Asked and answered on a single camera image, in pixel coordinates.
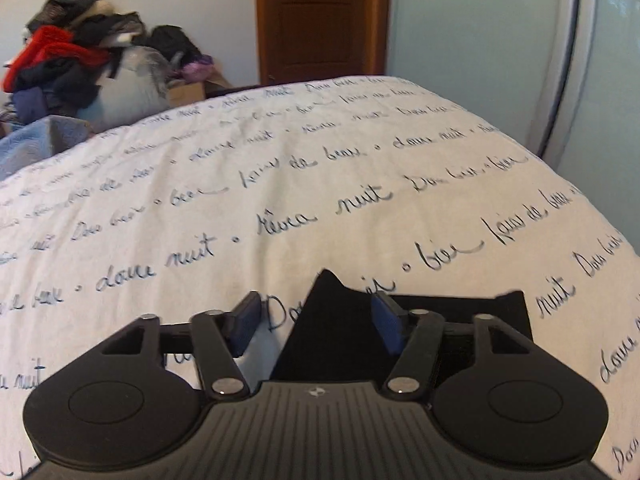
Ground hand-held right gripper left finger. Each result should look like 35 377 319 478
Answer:
99 290 264 403

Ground purple cloth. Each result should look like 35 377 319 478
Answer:
182 57 216 81

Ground frosted glass wardrobe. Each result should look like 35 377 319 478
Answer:
384 0 640 257

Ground blue quilted blanket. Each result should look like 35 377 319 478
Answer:
0 115 96 181

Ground black pants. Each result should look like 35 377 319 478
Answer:
269 268 532 386

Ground grey plastic bag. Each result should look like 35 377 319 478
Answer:
79 45 174 134

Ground brown wooden door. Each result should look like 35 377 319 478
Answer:
254 0 392 87

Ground white script-printed bed cover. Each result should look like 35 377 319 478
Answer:
0 75 640 480

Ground pile of assorted clothes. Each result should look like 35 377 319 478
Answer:
2 0 151 111

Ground black garment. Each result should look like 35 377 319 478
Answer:
149 25 204 69

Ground cardboard box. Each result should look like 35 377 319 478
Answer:
167 72 234 109

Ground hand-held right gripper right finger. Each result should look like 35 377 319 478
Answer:
370 292 539 404

